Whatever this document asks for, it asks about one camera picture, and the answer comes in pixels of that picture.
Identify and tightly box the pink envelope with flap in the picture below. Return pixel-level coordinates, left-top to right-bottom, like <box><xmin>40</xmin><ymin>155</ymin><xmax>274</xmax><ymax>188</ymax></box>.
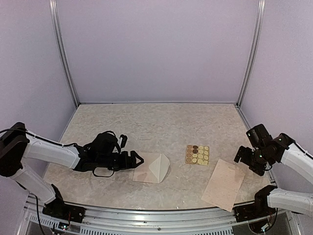
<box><xmin>133</xmin><ymin>152</ymin><xmax>170</xmax><ymax>184</ymax></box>

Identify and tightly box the brown round sticker sheet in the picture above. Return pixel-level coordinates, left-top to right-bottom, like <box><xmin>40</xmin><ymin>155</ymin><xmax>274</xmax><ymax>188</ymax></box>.
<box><xmin>184</xmin><ymin>144</ymin><xmax>210</xmax><ymax>165</ymax></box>

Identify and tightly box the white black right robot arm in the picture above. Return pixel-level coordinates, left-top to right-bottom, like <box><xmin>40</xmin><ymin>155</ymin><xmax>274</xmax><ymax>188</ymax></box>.
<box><xmin>234</xmin><ymin>124</ymin><xmax>313</xmax><ymax>222</ymax></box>

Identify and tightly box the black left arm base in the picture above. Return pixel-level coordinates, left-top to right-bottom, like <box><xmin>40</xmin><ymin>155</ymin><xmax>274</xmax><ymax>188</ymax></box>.
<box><xmin>43</xmin><ymin>184</ymin><xmax>86</xmax><ymax>223</ymax></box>

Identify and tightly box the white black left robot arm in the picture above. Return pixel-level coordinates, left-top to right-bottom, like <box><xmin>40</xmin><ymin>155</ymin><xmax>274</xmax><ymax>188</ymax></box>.
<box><xmin>0</xmin><ymin>122</ymin><xmax>144</xmax><ymax>206</ymax></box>

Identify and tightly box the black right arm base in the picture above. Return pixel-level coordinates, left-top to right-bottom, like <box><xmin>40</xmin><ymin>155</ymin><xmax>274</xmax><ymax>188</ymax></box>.
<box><xmin>233</xmin><ymin>185</ymin><xmax>277</xmax><ymax>222</ymax></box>

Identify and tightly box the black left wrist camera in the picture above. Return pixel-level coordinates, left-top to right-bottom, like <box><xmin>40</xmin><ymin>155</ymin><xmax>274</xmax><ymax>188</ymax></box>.
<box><xmin>119</xmin><ymin>134</ymin><xmax>128</xmax><ymax>148</ymax></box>

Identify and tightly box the black left camera cable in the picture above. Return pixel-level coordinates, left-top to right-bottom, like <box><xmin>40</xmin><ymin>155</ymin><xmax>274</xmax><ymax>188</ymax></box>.
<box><xmin>83</xmin><ymin>131</ymin><xmax>123</xmax><ymax>177</ymax></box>

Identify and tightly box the aluminium front rail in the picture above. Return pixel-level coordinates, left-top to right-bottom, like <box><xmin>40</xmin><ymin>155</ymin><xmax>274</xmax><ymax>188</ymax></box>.
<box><xmin>15</xmin><ymin>195</ymin><xmax>303</xmax><ymax>235</ymax></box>

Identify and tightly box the aluminium frame post right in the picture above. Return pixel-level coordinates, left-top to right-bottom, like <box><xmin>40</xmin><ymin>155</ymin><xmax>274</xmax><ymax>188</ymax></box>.
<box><xmin>237</xmin><ymin>0</ymin><xmax>266</xmax><ymax>108</ymax></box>

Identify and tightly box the aluminium frame post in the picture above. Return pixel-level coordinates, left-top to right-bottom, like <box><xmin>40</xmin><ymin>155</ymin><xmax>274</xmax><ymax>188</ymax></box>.
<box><xmin>49</xmin><ymin>0</ymin><xmax>80</xmax><ymax>108</ymax></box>
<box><xmin>237</xmin><ymin>0</ymin><xmax>266</xmax><ymax>108</ymax></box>

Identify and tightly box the aluminium frame post left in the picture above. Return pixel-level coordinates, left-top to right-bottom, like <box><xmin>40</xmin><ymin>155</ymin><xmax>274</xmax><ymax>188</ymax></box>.
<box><xmin>49</xmin><ymin>0</ymin><xmax>80</xmax><ymax>108</ymax></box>

